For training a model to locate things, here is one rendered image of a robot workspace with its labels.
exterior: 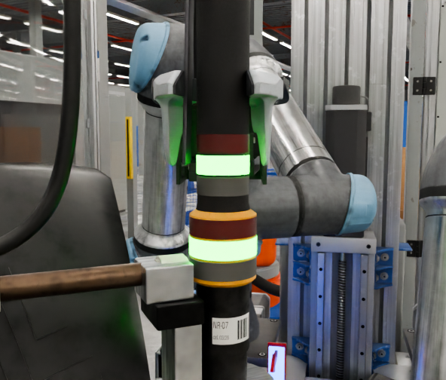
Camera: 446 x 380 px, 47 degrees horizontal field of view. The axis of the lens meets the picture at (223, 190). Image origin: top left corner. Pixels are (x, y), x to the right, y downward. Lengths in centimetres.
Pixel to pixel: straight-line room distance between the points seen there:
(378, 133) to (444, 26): 103
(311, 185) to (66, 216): 31
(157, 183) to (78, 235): 57
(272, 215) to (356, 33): 70
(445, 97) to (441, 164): 145
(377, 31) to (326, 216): 67
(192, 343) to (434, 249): 44
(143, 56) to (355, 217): 43
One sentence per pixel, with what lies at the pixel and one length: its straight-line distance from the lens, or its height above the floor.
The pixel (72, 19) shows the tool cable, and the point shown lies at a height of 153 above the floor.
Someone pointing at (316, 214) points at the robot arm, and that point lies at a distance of 62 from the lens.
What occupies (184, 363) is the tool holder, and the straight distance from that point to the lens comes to 33.
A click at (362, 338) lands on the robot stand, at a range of 120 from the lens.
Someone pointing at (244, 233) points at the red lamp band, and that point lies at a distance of 32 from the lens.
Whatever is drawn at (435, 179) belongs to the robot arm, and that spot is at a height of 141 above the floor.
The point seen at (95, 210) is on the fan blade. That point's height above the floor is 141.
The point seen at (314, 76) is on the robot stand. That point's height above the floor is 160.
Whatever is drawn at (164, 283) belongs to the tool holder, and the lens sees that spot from 31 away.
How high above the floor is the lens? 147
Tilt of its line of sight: 6 degrees down
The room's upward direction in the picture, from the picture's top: straight up
